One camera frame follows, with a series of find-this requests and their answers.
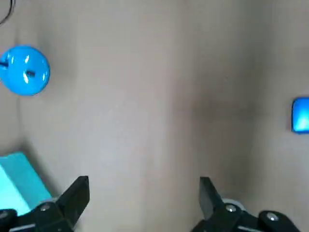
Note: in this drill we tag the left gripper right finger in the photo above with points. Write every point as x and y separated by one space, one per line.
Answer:
216 212

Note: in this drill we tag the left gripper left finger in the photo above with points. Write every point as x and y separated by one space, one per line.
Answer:
70 205

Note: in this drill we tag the small blue parts tray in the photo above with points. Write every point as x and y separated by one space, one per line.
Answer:
301 116

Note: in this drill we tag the teal open plastic box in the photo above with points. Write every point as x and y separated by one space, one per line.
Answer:
17 176

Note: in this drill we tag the blue desk lamp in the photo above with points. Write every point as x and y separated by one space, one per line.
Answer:
24 70

